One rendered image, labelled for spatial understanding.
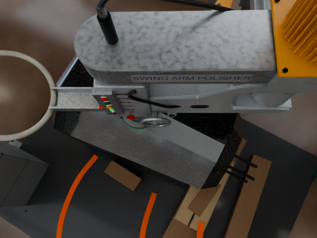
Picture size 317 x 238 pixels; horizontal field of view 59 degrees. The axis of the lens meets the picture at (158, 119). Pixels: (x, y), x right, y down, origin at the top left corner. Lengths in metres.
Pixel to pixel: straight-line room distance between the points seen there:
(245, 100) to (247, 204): 1.29
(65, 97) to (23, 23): 1.87
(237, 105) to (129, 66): 0.64
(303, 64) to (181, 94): 0.48
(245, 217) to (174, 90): 1.55
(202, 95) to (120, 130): 0.78
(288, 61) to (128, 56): 0.50
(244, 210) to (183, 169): 0.85
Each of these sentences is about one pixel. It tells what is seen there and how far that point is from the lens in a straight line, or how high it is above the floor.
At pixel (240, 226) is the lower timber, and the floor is 0.09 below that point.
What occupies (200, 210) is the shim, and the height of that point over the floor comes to 0.22.
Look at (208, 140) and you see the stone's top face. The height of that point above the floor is 0.82.
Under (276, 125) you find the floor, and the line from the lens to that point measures 2.76.
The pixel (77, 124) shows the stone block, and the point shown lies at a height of 0.68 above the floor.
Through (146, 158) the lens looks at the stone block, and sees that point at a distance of 1.85.
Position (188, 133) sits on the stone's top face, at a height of 0.82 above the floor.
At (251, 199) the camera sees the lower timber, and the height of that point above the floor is 0.09.
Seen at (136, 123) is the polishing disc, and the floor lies 0.88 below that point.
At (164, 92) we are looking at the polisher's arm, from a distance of 1.20.
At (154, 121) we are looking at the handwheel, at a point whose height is 1.22.
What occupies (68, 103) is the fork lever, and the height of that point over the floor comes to 1.07.
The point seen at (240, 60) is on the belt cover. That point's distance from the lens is 0.94.
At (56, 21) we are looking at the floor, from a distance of 3.26.
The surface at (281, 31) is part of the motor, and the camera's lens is 1.00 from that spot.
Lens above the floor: 2.51
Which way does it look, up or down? 75 degrees down
